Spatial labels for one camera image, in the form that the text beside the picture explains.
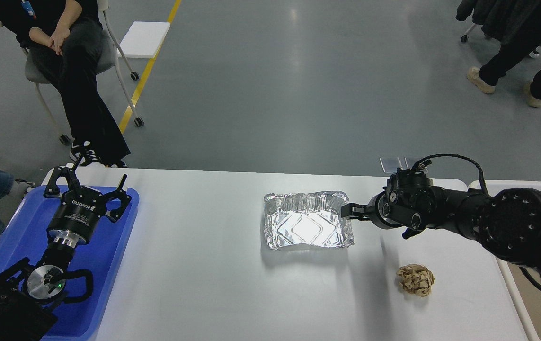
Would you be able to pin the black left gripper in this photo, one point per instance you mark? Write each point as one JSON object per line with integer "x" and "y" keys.
{"x": 77, "y": 214}

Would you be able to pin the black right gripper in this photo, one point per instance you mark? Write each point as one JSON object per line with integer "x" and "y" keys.
{"x": 378, "y": 213}

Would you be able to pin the aluminium foil tray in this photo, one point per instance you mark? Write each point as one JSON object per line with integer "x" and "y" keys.
{"x": 307, "y": 219}

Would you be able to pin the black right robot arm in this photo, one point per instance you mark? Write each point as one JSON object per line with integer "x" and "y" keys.
{"x": 508, "y": 225}

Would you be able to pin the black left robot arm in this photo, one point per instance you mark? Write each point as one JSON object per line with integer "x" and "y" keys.
{"x": 29, "y": 294}

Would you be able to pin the clear floor plate left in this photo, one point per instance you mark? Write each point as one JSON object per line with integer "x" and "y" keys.
{"x": 391, "y": 164}

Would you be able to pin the clear floor plate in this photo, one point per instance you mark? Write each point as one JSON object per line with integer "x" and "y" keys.
{"x": 412, "y": 163}
{"x": 391, "y": 164}

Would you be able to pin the blue plastic tray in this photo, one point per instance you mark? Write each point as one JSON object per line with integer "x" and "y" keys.
{"x": 26, "y": 236}

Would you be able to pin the clear floor plate right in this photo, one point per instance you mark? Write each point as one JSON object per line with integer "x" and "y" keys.
{"x": 412, "y": 163}

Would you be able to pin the crumpled brown paper ball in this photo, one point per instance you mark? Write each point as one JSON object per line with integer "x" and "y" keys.
{"x": 415, "y": 279}

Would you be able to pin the grey rolling chair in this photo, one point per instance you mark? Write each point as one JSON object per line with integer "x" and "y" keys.
{"x": 111, "y": 52}

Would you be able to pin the seated person in black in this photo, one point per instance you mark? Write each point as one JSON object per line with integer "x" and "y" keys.
{"x": 64, "y": 39}

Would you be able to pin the white foam board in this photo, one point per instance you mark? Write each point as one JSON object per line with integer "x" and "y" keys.
{"x": 144, "y": 39}

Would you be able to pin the beige plastic bin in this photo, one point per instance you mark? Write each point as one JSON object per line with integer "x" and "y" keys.
{"x": 526, "y": 298}

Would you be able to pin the standing person dark trousers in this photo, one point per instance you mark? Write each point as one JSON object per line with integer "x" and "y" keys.
{"x": 486, "y": 77}

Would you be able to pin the chair with dark jacket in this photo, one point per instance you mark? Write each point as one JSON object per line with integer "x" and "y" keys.
{"x": 500, "y": 19}

